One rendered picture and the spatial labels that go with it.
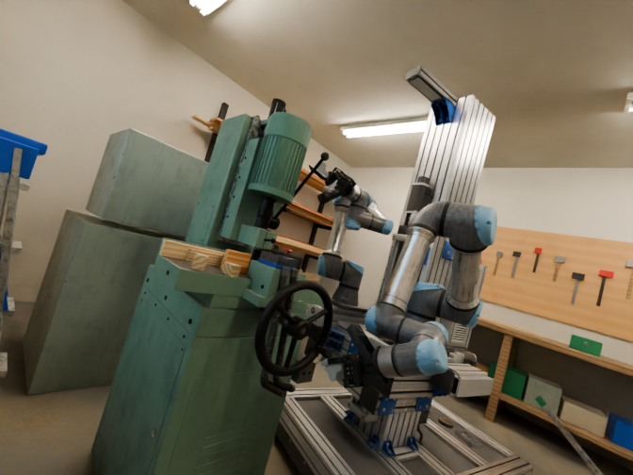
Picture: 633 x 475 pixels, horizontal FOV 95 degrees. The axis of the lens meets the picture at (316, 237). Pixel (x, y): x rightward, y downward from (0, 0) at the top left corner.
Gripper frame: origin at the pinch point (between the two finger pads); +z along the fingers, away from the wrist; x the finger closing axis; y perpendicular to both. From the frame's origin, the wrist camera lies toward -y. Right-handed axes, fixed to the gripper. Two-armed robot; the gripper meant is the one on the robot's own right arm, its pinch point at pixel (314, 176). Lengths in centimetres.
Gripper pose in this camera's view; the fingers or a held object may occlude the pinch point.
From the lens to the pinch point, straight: 119.1
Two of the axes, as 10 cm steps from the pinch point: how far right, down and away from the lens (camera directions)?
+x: 3.8, 7.0, -6.0
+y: 6.3, -6.7, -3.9
